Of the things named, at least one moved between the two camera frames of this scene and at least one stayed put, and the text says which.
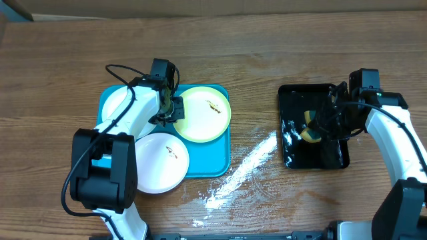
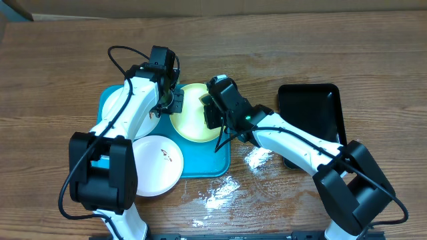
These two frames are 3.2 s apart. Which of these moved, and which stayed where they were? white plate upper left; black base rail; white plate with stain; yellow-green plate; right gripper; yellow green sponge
Moved: yellow green sponge; white plate with stain; right gripper
Stayed: black base rail; white plate upper left; yellow-green plate
